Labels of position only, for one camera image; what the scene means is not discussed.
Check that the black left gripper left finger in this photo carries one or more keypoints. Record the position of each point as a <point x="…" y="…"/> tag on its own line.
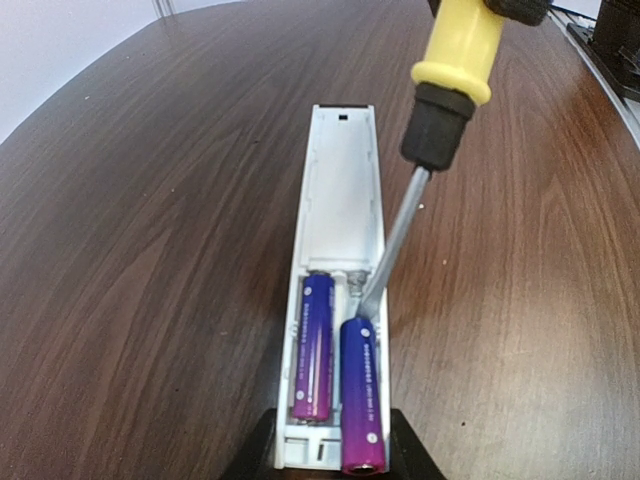
<point x="253" y="460"/>

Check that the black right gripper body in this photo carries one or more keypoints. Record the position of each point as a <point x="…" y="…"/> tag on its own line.
<point x="526" y="12"/>

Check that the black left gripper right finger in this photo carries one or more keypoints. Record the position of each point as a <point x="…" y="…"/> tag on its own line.
<point x="409" y="459"/>

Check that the yellow handled screwdriver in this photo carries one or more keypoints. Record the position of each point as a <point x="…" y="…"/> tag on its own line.
<point x="451" y="81"/>

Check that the white remote control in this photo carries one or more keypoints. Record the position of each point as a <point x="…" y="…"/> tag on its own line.
<point x="339" y="230"/>

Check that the right purple battery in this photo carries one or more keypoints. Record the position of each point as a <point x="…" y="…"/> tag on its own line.
<point x="363" y="450"/>

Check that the purple battery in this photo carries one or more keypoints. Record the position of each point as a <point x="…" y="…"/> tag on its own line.
<point x="313" y="376"/>
<point x="363" y="450"/>

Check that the left purple battery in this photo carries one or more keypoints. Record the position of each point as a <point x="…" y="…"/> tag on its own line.
<point x="313" y="376"/>

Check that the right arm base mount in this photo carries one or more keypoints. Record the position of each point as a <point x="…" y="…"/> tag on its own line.
<point x="613" y="45"/>

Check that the aluminium left corner post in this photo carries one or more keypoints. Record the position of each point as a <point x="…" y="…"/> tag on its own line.
<point x="163" y="8"/>

